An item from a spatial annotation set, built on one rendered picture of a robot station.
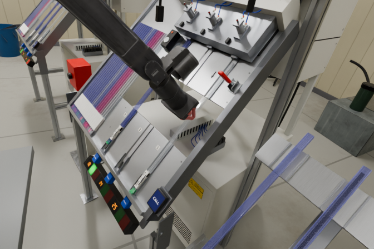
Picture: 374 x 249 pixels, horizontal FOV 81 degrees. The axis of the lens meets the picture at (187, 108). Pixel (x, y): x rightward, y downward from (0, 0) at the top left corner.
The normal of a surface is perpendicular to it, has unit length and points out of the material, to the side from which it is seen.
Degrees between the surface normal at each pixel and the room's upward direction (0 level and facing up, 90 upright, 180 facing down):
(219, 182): 0
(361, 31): 90
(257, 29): 46
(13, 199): 0
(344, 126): 90
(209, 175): 0
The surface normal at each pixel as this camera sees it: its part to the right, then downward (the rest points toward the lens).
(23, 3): 0.43, 0.51
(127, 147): -0.46, -0.40
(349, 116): -0.89, 0.13
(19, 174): 0.13, -0.85
